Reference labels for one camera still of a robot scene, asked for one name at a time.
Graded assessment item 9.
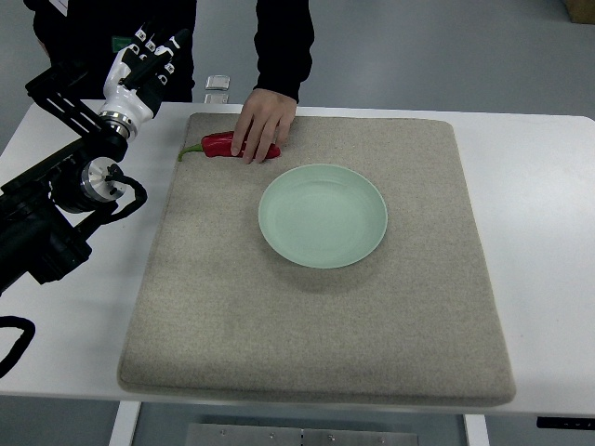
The black desk control panel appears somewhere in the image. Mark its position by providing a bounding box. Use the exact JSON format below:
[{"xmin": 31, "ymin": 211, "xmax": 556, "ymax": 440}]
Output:
[{"xmin": 535, "ymin": 416, "xmax": 595, "ymax": 431}]

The light green plate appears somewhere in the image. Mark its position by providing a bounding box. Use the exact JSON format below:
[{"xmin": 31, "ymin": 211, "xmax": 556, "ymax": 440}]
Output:
[{"xmin": 258, "ymin": 164, "xmax": 389, "ymax": 269}]

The beige felt mat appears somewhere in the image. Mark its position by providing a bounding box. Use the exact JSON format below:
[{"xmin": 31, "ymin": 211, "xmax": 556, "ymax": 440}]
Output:
[{"xmin": 118, "ymin": 117, "xmax": 516, "ymax": 407}]

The red pepper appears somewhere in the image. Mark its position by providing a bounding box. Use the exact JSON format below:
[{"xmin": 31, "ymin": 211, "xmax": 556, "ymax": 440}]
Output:
[{"xmin": 178, "ymin": 131, "xmax": 281, "ymax": 162}]

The grey metal base plate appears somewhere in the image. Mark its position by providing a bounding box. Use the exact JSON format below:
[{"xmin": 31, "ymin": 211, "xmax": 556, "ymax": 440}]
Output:
[{"xmin": 185, "ymin": 424, "xmax": 419, "ymax": 446}]

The cardboard box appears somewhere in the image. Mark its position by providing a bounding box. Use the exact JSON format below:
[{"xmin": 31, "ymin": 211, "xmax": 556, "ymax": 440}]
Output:
[{"xmin": 563, "ymin": 0, "xmax": 595, "ymax": 24}]

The person's bare hand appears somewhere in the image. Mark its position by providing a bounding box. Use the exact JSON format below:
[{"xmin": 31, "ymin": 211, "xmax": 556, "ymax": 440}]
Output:
[{"xmin": 231, "ymin": 88, "xmax": 298, "ymax": 164}]

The black sleeved forearm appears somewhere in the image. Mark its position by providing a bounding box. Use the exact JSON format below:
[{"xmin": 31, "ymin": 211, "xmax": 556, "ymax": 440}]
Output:
[{"xmin": 254, "ymin": 0, "xmax": 315, "ymax": 101}]

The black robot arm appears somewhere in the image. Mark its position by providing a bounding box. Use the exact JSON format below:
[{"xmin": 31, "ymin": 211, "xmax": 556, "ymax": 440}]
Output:
[{"xmin": 1, "ymin": 64, "xmax": 147, "ymax": 290}]

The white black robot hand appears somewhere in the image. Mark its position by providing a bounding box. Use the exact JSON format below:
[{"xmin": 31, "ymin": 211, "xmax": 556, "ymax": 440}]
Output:
[{"xmin": 99, "ymin": 21, "xmax": 192, "ymax": 140}]

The black cable loop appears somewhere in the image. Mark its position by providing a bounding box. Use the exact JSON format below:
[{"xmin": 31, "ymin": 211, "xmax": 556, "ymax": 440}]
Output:
[{"xmin": 0, "ymin": 315, "xmax": 37, "ymax": 378}]

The white right table leg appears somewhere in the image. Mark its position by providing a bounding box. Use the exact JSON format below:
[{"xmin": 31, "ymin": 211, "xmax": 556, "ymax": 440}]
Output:
[{"xmin": 463, "ymin": 414, "xmax": 490, "ymax": 446}]

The white left table leg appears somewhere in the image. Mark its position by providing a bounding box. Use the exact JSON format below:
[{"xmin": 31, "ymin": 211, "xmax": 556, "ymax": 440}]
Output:
[{"xmin": 108, "ymin": 401, "xmax": 141, "ymax": 446}]

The white table leg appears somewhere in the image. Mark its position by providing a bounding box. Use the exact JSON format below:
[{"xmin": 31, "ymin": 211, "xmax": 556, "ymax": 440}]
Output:
[
  {"xmin": 108, "ymin": 401, "xmax": 141, "ymax": 446},
  {"xmin": 463, "ymin": 414, "xmax": 490, "ymax": 446}
]

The lower floor outlet cover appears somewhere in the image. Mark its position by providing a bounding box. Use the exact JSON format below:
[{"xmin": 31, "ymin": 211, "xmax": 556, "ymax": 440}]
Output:
[{"xmin": 204, "ymin": 93, "xmax": 229, "ymax": 104}]

